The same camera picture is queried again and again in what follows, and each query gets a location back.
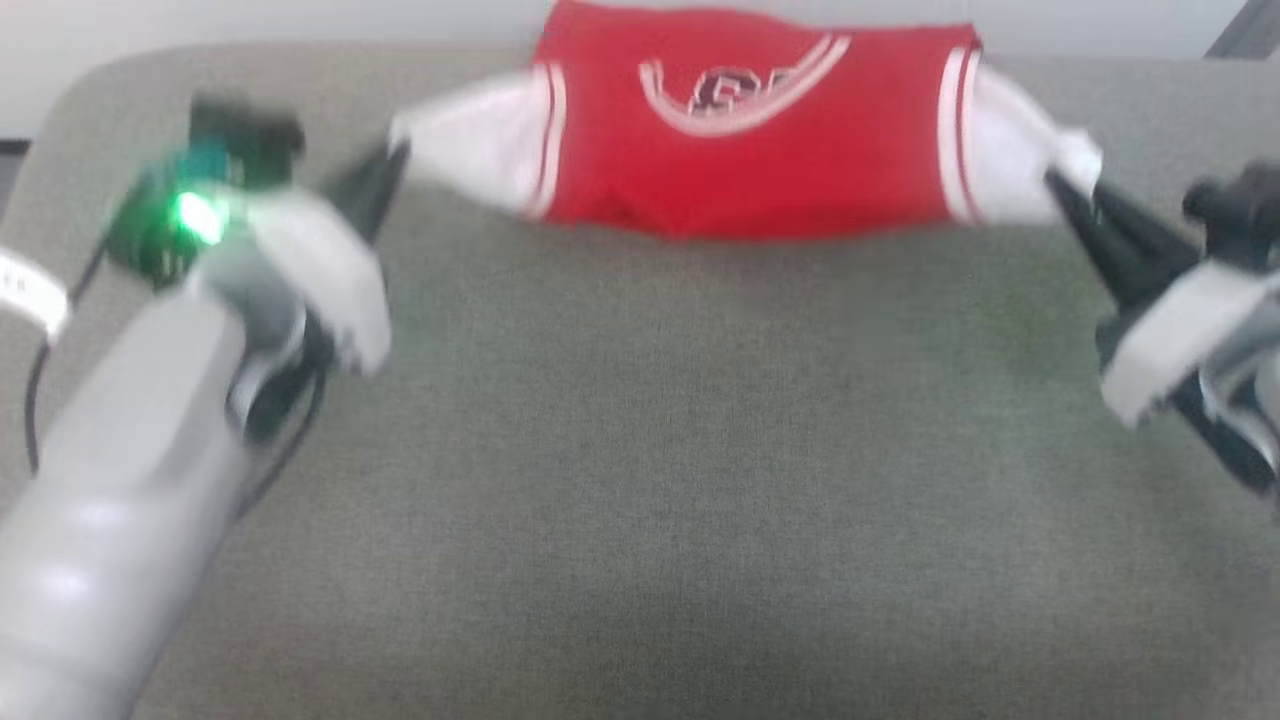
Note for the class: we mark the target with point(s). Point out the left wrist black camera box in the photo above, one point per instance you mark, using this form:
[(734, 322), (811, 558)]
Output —
[(250, 135)]

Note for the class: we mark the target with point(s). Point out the grey fabric sofa cushion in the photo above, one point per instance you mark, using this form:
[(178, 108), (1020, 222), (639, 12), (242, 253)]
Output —
[(700, 450)]

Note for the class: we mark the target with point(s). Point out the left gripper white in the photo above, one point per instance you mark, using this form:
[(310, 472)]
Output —
[(320, 270)]

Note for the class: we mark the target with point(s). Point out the grey slanted metal bar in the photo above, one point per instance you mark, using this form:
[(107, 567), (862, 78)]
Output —
[(1250, 30)]

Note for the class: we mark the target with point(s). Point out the red and white basketball jersey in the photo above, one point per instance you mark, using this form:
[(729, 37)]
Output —
[(740, 150)]

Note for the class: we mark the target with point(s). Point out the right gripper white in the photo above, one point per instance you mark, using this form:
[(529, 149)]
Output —
[(1200, 330)]

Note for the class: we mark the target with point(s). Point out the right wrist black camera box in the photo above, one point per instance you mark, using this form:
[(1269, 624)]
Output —
[(1240, 210)]

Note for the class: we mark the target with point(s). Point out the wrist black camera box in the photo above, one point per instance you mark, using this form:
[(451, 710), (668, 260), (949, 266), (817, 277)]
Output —
[(250, 135), (1240, 210)]

